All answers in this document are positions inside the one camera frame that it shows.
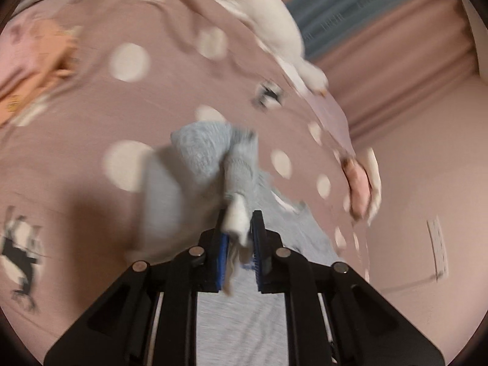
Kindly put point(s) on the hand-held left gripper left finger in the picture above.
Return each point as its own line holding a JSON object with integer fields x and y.
{"x": 224, "y": 260}

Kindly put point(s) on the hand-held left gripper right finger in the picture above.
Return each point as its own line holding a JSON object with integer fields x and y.
{"x": 256, "y": 264}

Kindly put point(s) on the grey sweater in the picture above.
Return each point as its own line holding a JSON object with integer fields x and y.
{"x": 190, "y": 152}

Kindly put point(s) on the folded pink garment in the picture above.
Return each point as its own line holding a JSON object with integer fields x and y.
{"x": 358, "y": 186}

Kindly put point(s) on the pink polka dot blanket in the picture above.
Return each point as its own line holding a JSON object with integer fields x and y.
{"x": 76, "y": 141}

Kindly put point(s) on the pink curtain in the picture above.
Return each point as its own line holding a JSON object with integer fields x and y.
{"x": 400, "y": 64}

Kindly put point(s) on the white goose plush toy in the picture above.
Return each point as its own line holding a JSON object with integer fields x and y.
{"x": 263, "y": 7}

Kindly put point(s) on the teal curtain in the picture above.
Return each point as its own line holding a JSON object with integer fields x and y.
{"x": 343, "y": 11}

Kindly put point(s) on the orange pink cloth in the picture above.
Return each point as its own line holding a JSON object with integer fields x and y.
{"x": 38, "y": 53}

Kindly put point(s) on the white wall power strip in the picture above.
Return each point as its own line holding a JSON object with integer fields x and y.
{"x": 437, "y": 244}

